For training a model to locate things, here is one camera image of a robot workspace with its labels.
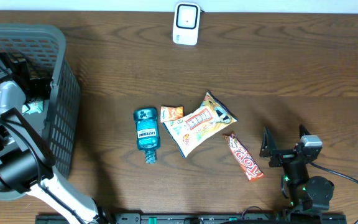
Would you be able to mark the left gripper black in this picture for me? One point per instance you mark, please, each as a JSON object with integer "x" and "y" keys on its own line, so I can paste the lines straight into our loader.
{"x": 38, "y": 86}

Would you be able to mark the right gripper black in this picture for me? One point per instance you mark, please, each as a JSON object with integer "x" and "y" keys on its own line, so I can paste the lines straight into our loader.
{"x": 283, "y": 156}

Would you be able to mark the orange chocolate bar wrapper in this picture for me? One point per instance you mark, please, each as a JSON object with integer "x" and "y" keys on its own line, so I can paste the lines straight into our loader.
{"x": 243, "y": 157}

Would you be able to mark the pale green snack packet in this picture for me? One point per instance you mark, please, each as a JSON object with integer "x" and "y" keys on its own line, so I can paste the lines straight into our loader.
{"x": 33, "y": 107}

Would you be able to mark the yellow snack chip bag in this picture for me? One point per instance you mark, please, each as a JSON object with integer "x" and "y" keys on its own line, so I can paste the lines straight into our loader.
{"x": 191, "y": 130}

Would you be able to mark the small orange tissue pack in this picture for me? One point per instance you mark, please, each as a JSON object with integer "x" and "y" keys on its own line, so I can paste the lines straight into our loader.
{"x": 168, "y": 113}

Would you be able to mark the blue Listerine mouthwash bottle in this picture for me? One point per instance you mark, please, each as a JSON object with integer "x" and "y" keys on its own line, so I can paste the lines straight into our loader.
{"x": 148, "y": 139}

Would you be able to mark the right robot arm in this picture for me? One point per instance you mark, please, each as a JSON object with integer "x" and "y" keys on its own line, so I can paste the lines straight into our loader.
{"x": 309, "y": 196}

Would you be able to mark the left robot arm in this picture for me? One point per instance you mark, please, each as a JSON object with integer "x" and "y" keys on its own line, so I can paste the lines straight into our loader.
{"x": 27, "y": 165}

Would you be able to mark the white barcode scanner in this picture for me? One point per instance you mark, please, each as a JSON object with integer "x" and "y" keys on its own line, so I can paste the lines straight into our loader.
{"x": 186, "y": 23}

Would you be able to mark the grey plastic mesh basket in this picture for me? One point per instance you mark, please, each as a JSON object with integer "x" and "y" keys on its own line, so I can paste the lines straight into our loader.
{"x": 44, "y": 46}

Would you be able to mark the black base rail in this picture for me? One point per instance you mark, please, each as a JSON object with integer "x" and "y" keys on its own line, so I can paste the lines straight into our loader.
{"x": 135, "y": 218}

